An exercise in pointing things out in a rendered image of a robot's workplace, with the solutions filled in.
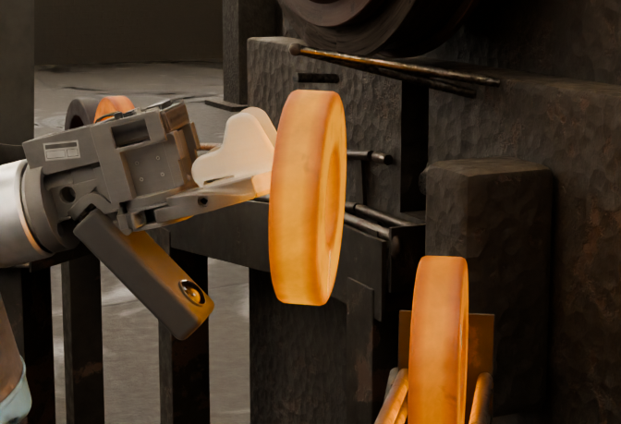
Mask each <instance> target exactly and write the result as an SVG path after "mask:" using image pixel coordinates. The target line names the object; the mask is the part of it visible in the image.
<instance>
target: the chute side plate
mask: <svg viewBox="0 0 621 424"><path fill-rule="evenodd" d="M163 227H164V228H166V229H168V230H169V231H170V235H171V248H177V249H181V250H185V251H188V252H191V253H195V254H199V255H202V256H206V257H210V258H214V259H217V260H223V261H227V262H231V263H235V264H237V265H241V266H245V267H249V268H252V269H256V270H260V271H263V272H267V273H271V270H270V260H269V203H267V202H260V201H254V200H246V201H243V202H240V203H237V204H233V205H230V206H226V207H224V208H220V209H217V210H213V211H210V212H204V213H200V214H196V215H194V216H192V217H190V218H188V219H186V220H183V221H180V222H177V223H174V224H169V225H166V226H163ZM144 231H145V232H146V233H147V234H148V235H149V236H150V237H151V238H152V239H153V240H154V241H155V242H156V228H153V229H148V230H144ZM348 277H350V278H352V279H354V280H356V281H358V282H360V283H362V284H364V285H367V286H369V287H371V288H373V289H374V319H376V320H377V321H380V322H383V321H385V316H386V241H385V240H382V239H380V238H378V237H376V236H372V235H369V234H367V233H365V232H362V231H360V230H358V229H356V228H353V227H351V226H348V225H346V224H343V233H342V241H341V249H340V255H339V261H338V266H337V272H336V277H335V283H334V287H333V290H332V293H331V295H330V296H331V297H334V298H336V299H338V300H340V301H342V302H344V303H346V304H347V278H348Z"/></svg>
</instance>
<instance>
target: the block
mask: <svg viewBox="0 0 621 424"><path fill-rule="evenodd" d="M552 204H553V175H552V171H551V169H550V168H549V167H547V166H544V165H542V164H536V163H533V162H529V161H525V160H521V159H518V158H514V157H510V156H495V157H484V158H472V159H461V160H449V161H439V162H437V163H434V164H431V165H429V167H428V170H427V173H426V228H425V256H447V257H462V258H464V259H465V260H466V262H467V265H468V276H469V313H485V314H494V347H493V418H495V417H501V416H505V415H511V414H516V413H521V412H527V411H532V410H537V409H540V408H541V407H543V405H544V402H545V400H546V372H547V345H548V317H549V288H550V260H551V233H552Z"/></svg>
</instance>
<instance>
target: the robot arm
mask: <svg viewBox="0 0 621 424"><path fill-rule="evenodd" d="M108 116H113V117H111V118H107V119H105V120H103V121H101V120H102V119H103V118H105V117H108ZM276 134H277V132H276V130H275V128H274V126H273V124H272V122H271V120H270V119H269V117H268V115H267V114H266V113H265V112H264V111H263V110H262V109H260V108H258V107H249V108H246V109H244V110H242V111H241V112H240V113H239V114H236V115H232V116H231V117H230V118H229V119H228V120H227V122H226V127H225V136H224V141H223V145H221V146H218V147H215V148H212V149H211V150H209V151H208V152H207V154H203V155H202V156H200V157H199V158H198V154H197V152H196V150H197V149H198V148H200V147H201V145H200V142H199V139H198V135H197V131H196V128H195V125H194V121H193V122H189V115H188V111H187V107H186V105H185V104H184V100H183V98H182V99H179V100H175V101H172V102H171V100H168V101H164V102H160V103H155V104H153V105H151V106H148V107H146V108H143V109H140V108H135V109H132V110H130V111H127V112H125V113H122V112H120V111H115V112H112V113H109V114H106V115H102V116H101V117H99V118H97V119H96V121H95V123H93V124H90V125H87V126H83V127H76V128H72V129H69V130H65V131H61V132H57V133H56V132H54V133H50V134H46V135H42V136H39V137H37V138H35V139H31V140H28V141H25V142H23V143H22V146H23V150H24V152H25V156H26V159H25V160H21V161H17V162H13V163H10V164H3V165H0V269H4V268H7V267H11V266H15V265H19V264H22V263H26V262H31V261H35V260H41V259H45V258H49V257H52V256H53V255H54V254H55V253H57V252H61V251H65V250H69V249H73V248H75V247H76V246H77V245H78V244H79V242H80V241H81V242H82V243H83V244H84V245H85V246H86V247H87V248H88V249H89V250H90V251H91V252H92V253H93V254H94V255H95V256H96V257H97V258H98V259H99V260H100V261H101V262H102V263H103V264H104V265H105V266H106V267H107V269H108V270H109V271H110V272H111V273H112V274H113V275H114V276H115V277H116V278H117V279H118V280H119V281H120V282H121V283H122V284H123V285H124V286H125V287H126V288H127V289H128V290H129V291H130V292H131V293H132V294H133V295H134V296H135V297H136V298H137V299H138V300H139V301H140V302H141V303H142V304H143V305H144V306H145V307H146V308H147V309H148V310H149V311H150V312H151V313H152V315H153V316H154V317H155V318H156V319H157V320H158V321H159V322H160V323H161V324H162V325H163V326H164V327H165V328H166V329H167V330H168V331H169V332H170V333H171V334H172V335H173V336H174V337H175V338H176V339H178V340H185V339H187V338H188V337H189V336H190V335H191V334H192V333H194V332H195V331H196V330H197V329H198V328H199V327H200V326H201V325H202V323H203V322H204V321H205V320H206V319H207V317H208V316H209V315H210V314H211V313H212V311H213V309H214V303H213V301H212V300H211V299H210V298H209V297H208V296H207V294H206V293H205V292H204V291H203V290H202V289H201V288H200V287H199V286H198V285H197V284H196V283H195V282H194V281H193V280H192V279H191V278H190V277H189V276H188V275H187V274H186V273H185V272H184V271H183V270H182V269H181V268H180V267H179V266H178V265H177V264H176V263H175V262H174V261H173V260H172V259H171V258H170V257H169V256H168V255H167V254H166V252H165V251H164V250H163V249H162V248H161V247H160V246H159V245H158V244H157V243H156V242H155V241H154V240H153V239H152V238H151V237H150V236H149V235H148V234H147V233H146V232H145V231H144V230H148V229H153V228H157V227H162V226H166V225H169V224H174V223H177V222H180V221H183V220H186V219H188V218H190V217H192V216H194V215H196V214H200V213H204V212H210V211H213V210H217V209H220V208H224V207H226V206H230V205H233V204H237V203H240V202H243V201H246V200H252V199H254V198H257V197H260V196H263V195H266V194H269V193H270V186H271V174H272V166H273V158H274V145H275V140H276ZM94 206H95V207H96V209H94V210H92V208H93V207H94ZM86 213H89V214H88V215H87V216H86V217H85V218H84V219H83V215H85V214H86ZM82 219H83V220H82ZM30 408H31V395H30V389H29V385H28V382H27V378H26V365H25V362H24V360H23V358H22V356H21V355H20V354H19V352H18V347H17V344H16V341H15V338H14V335H13V332H12V329H11V326H10V323H9V320H8V317H7V314H6V309H5V306H4V303H3V299H2V297H1V294H0V424H18V423H19V422H20V421H21V420H22V419H24V418H25V417H26V416H27V415H28V413H29V412H30Z"/></svg>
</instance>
